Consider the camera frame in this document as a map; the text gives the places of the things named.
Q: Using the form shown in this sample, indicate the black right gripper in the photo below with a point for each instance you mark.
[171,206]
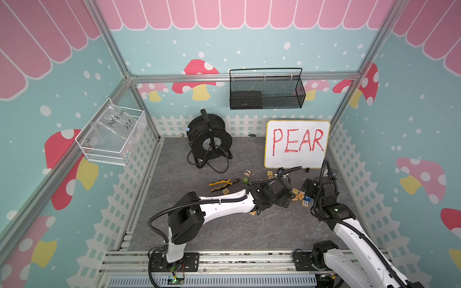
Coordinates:
[310,189]

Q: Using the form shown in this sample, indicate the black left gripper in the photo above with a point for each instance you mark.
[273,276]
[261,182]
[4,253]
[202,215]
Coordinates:
[284,200]

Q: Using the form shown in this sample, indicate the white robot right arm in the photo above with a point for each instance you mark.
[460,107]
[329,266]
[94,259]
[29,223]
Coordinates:
[375,270]

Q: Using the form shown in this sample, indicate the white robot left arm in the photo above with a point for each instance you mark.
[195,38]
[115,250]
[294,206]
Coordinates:
[182,222]

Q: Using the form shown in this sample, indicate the yellow framed whiteboard PEAR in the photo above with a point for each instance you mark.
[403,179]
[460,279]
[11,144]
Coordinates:
[294,143]

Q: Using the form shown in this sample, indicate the yellow black pliers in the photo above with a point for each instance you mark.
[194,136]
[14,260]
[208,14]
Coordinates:
[223,184]

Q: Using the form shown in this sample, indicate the black box in basket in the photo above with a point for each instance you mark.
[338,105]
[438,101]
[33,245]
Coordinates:
[246,100]

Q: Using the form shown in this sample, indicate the clear plastic bag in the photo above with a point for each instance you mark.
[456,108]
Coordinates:
[117,126]

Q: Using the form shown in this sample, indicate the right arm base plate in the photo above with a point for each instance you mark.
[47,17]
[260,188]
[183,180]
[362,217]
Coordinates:
[307,261]

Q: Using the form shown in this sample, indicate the black cable reel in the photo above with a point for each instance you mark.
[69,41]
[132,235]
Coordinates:
[208,139]

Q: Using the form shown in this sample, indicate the black wire mesh basket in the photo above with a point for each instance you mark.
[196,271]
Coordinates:
[282,88]

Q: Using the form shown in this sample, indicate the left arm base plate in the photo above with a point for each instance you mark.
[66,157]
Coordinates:
[189,263]

